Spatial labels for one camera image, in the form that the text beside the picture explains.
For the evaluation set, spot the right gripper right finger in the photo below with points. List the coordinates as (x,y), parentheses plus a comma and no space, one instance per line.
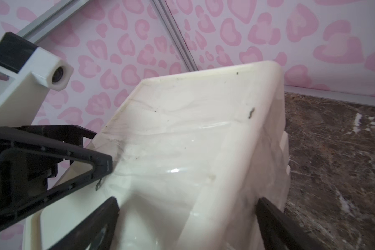
(279,232)

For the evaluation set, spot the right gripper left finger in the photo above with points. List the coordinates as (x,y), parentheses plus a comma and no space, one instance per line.
(95,232)

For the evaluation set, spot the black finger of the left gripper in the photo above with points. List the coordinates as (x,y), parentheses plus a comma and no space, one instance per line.
(29,156)

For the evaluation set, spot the cream plastic drawer cabinet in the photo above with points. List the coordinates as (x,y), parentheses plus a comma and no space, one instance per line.
(193,153)

